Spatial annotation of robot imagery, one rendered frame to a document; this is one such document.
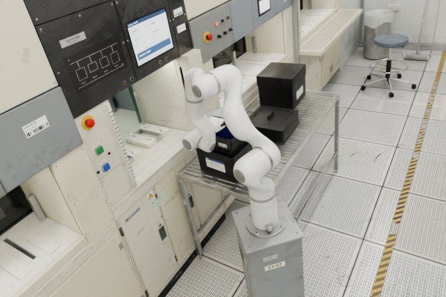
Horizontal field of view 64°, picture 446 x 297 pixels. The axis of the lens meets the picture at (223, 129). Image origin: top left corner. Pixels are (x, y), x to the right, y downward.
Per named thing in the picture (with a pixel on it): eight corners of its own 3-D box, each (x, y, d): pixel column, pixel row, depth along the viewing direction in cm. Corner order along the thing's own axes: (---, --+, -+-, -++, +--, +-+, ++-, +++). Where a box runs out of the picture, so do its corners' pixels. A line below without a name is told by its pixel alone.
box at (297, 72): (294, 111, 262) (292, 79, 249) (258, 106, 276) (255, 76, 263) (306, 93, 282) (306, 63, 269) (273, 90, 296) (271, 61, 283)
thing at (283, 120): (283, 145, 226) (282, 127, 220) (242, 137, 241) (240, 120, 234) (300, 122, 247) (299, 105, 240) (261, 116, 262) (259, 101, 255)
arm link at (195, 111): (220, 101, 166) (218, 148, 186) (193, 88, 173) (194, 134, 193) (207, 110, 160) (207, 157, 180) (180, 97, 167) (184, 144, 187)
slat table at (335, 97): (275, 292, 224) (264, 201, 185) (198, 258, 255) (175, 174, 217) (338, 171, 313) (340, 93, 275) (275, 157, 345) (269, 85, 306)
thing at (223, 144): (205, 162, 216) (195, 117, 201) (225, 145, 230) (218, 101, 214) (237, 174, 202) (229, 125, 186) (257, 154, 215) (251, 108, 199)
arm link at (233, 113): (248, 180, 157) (272, 162, 166) (265, 179, 147) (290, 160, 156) (196, 78, 151) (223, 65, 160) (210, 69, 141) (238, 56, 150)
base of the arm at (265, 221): (291, 231, 166) (289, 201, 156) (252, 242, 164) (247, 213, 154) (277, 204, 182) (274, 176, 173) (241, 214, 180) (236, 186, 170)
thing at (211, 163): (200, 170, 217) (194, 146, 208) (226, 146, 234) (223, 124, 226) (236, 183, 201) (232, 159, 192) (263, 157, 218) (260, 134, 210)
